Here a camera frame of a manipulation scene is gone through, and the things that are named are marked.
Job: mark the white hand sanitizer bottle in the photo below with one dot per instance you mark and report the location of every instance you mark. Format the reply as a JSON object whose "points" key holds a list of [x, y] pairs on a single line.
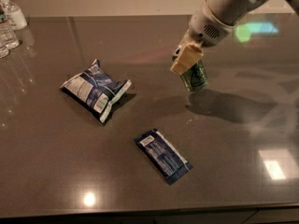
{"points": [[14, 15]]}

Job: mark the blue white chip bag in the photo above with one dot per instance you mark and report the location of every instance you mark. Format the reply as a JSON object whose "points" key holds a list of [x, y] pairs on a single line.
{"points": [[96, 90]]}

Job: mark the clear plastic water bottle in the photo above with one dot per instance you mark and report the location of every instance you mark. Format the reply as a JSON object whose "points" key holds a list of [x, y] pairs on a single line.
{"points": [[6, 32]]}

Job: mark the blue flat snack packet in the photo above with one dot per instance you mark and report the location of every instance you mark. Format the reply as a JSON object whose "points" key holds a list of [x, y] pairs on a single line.
{"points": [[163, 155]]}

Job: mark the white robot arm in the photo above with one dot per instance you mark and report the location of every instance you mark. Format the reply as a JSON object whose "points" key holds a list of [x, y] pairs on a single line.
{"points": [[231, 12]]}

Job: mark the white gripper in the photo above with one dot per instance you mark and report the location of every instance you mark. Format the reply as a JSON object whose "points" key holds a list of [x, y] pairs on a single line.
{"points": [[204, 31]]}

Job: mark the green soda can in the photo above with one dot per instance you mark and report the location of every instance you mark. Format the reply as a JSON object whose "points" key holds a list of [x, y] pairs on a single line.
{"points": [[195, 78]]}

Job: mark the clear bottle at edge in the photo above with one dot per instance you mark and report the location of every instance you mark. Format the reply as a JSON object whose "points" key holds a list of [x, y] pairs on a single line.
{"points": [[3, 49]]}

